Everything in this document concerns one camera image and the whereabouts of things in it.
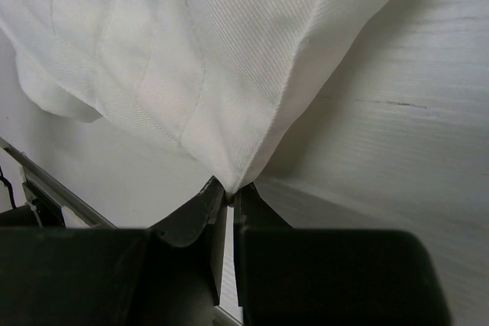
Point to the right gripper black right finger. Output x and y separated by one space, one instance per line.
250 211

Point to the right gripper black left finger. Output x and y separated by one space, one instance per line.
197 229

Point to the white skirt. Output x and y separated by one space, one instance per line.
222 79

